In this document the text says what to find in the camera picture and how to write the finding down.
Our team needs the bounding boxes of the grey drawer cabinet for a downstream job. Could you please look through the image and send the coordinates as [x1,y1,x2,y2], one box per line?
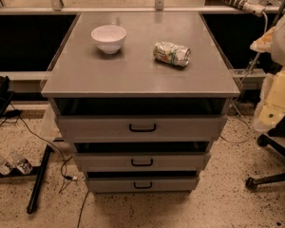
[42,12,239,181]

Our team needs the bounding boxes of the grey top drawer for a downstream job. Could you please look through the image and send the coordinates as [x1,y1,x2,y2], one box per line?
[56,115,227,143]

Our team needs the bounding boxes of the grey bottom drawer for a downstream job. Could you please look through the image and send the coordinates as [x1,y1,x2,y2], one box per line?
[86,177,200,193]

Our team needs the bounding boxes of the grey drawer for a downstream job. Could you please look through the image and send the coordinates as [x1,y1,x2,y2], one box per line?
[56,115,227,143]
[86,177,200,193]
[74,152,211,172]

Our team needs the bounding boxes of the right clear water bottle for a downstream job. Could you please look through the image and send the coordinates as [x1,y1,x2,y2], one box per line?
[9,151,33,175]

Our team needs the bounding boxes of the clear water bottle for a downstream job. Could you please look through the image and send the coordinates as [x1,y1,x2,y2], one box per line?
[9,151,33,175]
[0,156,12,175]

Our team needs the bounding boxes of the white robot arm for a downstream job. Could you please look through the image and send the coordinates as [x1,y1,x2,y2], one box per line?
[250,13,285,133]

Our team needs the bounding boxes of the grey middle drawer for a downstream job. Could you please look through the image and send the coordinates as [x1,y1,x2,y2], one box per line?
[74,152,211,172]

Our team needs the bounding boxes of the crushed soda can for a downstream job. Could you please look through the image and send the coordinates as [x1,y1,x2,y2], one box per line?
[153,42,191,67]

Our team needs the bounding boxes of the black office chair base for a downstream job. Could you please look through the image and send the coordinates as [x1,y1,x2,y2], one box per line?
[245,135,285,192]

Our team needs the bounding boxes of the left clear water bottle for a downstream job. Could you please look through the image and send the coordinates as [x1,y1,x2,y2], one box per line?
[0,156,12,175]

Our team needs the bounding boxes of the black metal stand leg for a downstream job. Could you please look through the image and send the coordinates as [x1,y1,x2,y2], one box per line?
[0,145,53,214]

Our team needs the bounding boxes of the white ceramic bowl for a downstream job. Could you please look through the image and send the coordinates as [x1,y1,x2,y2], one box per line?
[91,25,127,54]

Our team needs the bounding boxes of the white power strip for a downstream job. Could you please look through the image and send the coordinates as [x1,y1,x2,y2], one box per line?
[220,0,265,16]

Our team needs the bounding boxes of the white cable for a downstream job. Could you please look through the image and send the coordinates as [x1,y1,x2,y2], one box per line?
[219,12,269,144]

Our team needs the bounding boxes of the black cable on floor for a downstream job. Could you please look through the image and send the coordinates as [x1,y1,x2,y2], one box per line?
[0,102,90,228]

